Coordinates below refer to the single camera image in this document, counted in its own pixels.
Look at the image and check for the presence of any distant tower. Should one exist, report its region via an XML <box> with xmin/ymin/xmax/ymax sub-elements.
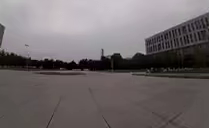
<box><xmin>100</xmin><ymin>48</ymin><xmax>105</xmax><ymax>62</ymax></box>

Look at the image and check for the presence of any long row of dark trees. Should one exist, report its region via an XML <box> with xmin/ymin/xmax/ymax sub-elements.
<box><xmin>0</xmin><ymin>49</ymin><xmax>209</xmax><ymax>72</ymax></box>

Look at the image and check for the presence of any grey paved plaza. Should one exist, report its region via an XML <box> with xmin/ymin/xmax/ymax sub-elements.
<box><xmin>0</xmin><ymin>68</ymin><xmax>209</xmax><ymax>128</ymax></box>

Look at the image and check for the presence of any low round platform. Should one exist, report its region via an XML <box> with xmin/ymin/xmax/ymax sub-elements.
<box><xmin>35</xmin><ymin>70</ymin><xmax>88</xmax><ymax>76</ymax></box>

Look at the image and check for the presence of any raised grass strip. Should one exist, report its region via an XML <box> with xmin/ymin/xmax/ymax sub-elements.
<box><xmin>131</xmin><ymin>70</ymin><xmax>209</xmax><ymax>80</ymax></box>

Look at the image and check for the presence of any lamp pole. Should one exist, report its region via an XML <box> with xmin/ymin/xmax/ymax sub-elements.
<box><xmin>24</xmin><ymin>43</ymin><xmax>31</xmax><ymax>71</ymax></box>

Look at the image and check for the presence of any white building with window rows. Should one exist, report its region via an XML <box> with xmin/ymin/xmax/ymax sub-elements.
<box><xmin>144</xmin><ymin>9</ymin><xmax>209</xmax><ymax>69</ymax></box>

